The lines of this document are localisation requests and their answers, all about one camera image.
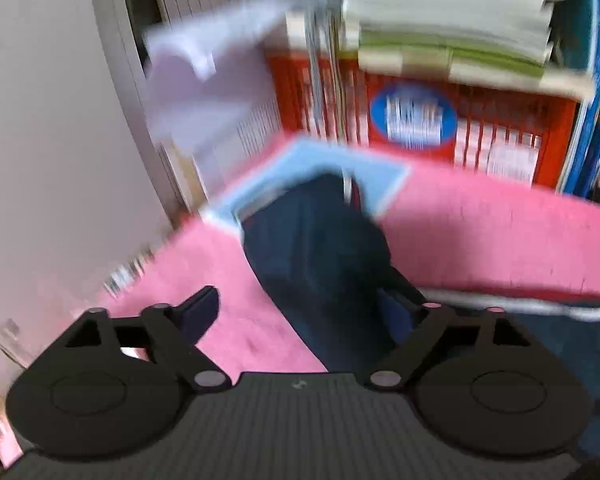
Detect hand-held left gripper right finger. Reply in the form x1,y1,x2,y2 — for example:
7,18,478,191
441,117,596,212
365,287,533,391

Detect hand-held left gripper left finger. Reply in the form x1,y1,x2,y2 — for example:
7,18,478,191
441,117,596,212
65,285,231,392

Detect navy and white jacket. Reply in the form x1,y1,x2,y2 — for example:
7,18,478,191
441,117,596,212
242,172,600,461

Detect pink bunny print towel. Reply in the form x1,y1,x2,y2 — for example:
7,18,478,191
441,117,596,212
100,135,600,376

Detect light blue notebook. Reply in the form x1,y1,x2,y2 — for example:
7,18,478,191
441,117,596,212
200,137,412,241

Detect white loose paper sheets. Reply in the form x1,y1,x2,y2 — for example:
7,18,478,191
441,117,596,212
142,0,301,201

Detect large red plastic crate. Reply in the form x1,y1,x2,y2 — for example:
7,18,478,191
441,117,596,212
265,50,581,191

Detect row of colourful picture books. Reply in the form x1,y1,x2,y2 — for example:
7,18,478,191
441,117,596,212
560,0,600,201

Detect stack of paper workbooks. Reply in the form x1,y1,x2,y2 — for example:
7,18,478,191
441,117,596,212
285,0,596,101

